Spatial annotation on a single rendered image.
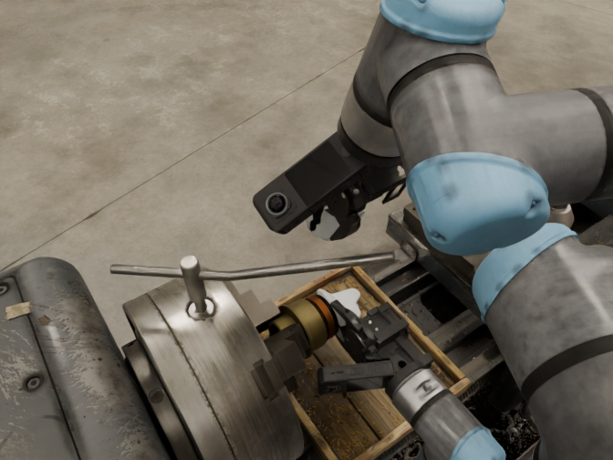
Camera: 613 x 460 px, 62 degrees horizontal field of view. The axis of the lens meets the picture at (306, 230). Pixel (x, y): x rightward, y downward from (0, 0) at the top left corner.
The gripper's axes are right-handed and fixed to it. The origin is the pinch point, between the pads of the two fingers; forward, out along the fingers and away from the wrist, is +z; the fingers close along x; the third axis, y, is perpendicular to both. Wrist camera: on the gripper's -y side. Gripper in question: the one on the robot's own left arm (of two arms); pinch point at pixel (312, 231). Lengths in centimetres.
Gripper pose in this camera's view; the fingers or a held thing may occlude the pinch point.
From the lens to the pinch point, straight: 62.2
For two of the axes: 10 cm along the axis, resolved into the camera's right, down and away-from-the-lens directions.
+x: -5.3, -8.0, 2.8
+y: 8.3, -4.1, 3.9
